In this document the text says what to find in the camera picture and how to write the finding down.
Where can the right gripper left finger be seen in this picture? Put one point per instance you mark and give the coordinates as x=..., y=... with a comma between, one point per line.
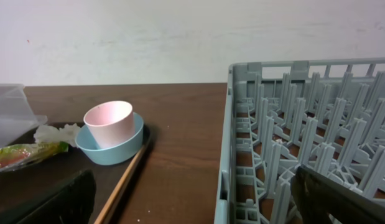
x=71, y=201

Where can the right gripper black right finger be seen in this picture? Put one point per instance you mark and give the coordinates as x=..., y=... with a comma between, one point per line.
x=318, y=197

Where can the white tissue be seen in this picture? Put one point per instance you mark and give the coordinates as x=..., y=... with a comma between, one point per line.
x=46, y=133

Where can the pink cup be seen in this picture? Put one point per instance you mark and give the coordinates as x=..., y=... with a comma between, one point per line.
x=110, y=123

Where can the grey dishwasher rack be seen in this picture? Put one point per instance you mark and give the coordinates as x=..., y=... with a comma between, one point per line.
x=328, y=115

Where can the light blue bowl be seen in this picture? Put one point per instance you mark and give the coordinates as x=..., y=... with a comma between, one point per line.
x=112, y=155

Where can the wooden chopstick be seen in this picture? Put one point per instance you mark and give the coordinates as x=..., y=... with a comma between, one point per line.
x=112, y=202

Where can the green snack wrapper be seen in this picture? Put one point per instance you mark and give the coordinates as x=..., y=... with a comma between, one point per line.
x=17, y=156

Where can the clear plastic bin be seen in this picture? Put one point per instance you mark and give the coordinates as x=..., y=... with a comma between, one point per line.
x=16, y=115

